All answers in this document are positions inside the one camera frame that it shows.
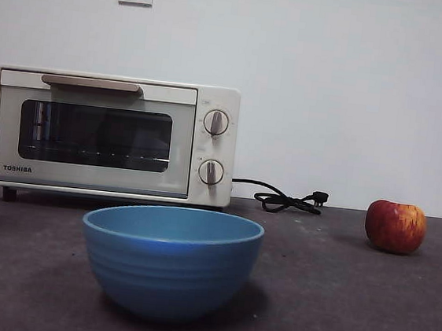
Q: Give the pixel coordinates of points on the cream oven knob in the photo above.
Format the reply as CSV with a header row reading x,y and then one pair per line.
x,y
210,172
216,123

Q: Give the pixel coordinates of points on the blue bowl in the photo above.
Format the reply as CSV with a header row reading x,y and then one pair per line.
x,y
165,278

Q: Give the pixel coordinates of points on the red yellow apple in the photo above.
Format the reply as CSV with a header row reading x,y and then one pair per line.
x,y
394,227

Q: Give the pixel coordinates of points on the cream Toshiba toaster oven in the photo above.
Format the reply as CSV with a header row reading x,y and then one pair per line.
x,y
215,149

